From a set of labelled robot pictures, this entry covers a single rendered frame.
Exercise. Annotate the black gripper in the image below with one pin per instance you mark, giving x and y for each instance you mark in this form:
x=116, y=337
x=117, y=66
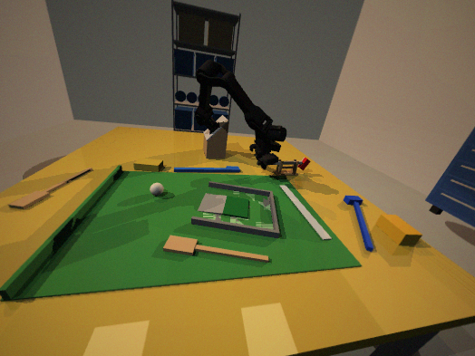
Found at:
x=262, y=155

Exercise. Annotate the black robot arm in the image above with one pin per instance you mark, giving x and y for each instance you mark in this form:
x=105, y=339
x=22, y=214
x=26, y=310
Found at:
x=207, y=77

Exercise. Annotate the white golf ball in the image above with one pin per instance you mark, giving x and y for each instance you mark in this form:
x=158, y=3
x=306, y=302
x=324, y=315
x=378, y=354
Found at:
x=156, y=189

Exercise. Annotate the beige flat bar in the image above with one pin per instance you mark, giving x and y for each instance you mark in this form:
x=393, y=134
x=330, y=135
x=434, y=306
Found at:
x=320, y=231

